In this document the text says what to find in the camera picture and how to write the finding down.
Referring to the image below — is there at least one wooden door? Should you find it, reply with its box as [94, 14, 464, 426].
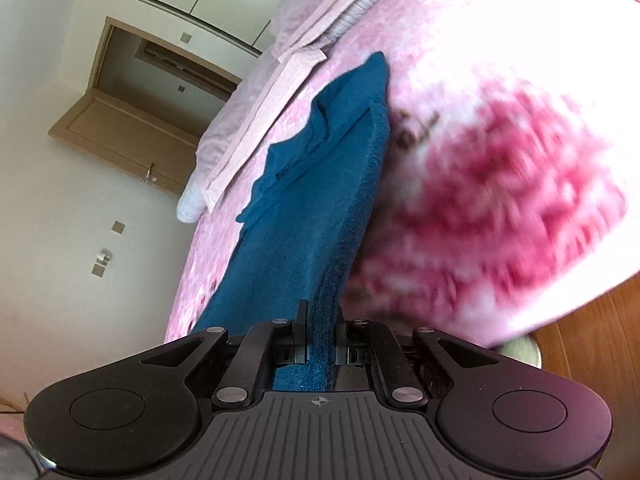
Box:
[47, 91, 202, 197]

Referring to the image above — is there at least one pink floral blanket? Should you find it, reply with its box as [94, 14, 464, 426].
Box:
[165, 0, 640, 351]

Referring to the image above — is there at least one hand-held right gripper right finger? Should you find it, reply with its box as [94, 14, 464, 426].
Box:
[334, 317, 501, 407]

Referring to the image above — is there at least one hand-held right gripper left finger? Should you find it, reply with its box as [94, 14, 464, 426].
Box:
[142, 300, 308, 408]

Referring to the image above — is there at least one white pillow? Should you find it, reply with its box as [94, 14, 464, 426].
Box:
[176, 182, 209, 225]

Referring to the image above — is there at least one pale round object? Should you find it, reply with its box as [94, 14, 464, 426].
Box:
[492, 336, 544, 369]

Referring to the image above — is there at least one wooden door frame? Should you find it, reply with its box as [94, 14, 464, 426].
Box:
[90, 16, 244, 104]

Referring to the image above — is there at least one pale pink quilt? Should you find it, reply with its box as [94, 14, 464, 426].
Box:
[197, 0, 418, 213]

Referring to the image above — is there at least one person's grey clothing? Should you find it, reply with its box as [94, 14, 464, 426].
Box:
[0, 432, 39, 480]

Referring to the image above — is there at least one white wardrobe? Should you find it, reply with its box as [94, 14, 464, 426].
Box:
[90, 0, 321, 57]

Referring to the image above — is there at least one teal blue sweater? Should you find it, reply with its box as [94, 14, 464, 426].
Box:
[192, 51, 392, 393]

